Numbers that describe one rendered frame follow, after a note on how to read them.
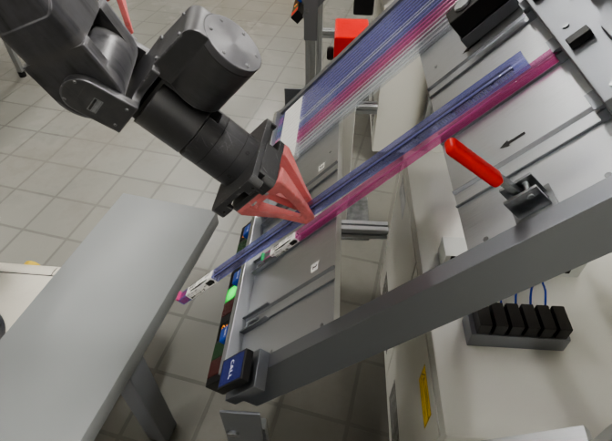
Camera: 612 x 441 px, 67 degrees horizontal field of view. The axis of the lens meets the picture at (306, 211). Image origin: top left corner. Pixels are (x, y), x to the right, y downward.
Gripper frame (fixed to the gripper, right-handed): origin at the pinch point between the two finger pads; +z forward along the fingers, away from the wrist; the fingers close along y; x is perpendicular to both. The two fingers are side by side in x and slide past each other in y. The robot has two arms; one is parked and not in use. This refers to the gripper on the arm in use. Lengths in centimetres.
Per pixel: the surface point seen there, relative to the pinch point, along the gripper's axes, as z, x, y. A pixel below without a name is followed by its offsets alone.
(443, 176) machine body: 44, 6, 52
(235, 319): 8.7, 24.7, 1.0
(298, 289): 10.3, 12.7, 1.6
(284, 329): 10.6, 14.9, -3.7
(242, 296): 9.0, 24.7, 5.3
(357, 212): 74, 61, 101
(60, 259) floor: -6, 138, 67
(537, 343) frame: 50, -2, 7
